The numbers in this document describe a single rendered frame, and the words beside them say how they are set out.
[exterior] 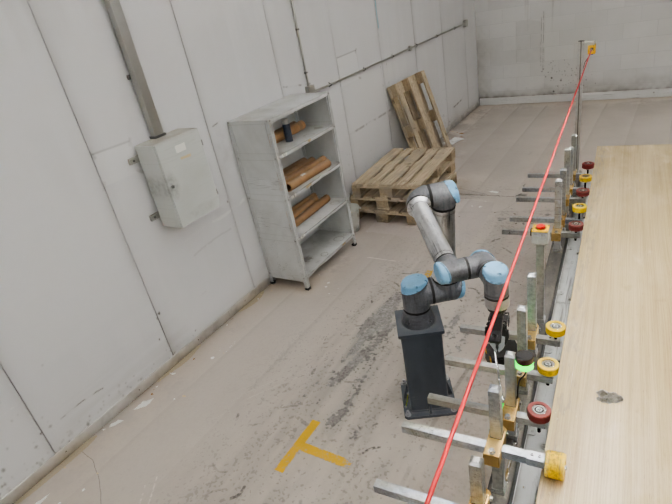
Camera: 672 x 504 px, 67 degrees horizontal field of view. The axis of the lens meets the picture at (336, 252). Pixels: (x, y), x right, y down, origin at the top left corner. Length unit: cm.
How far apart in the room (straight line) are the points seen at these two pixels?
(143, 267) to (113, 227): 37
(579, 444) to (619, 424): 17
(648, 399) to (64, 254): 310
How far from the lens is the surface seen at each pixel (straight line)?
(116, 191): 368
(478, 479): 158
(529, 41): 967
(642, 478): 188
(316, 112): 485
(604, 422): 201
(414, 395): 315
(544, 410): 201
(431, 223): 222
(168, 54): 402
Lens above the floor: 233
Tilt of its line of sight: 27 degrees down
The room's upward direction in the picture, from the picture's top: 11 degrees counter-clockwise
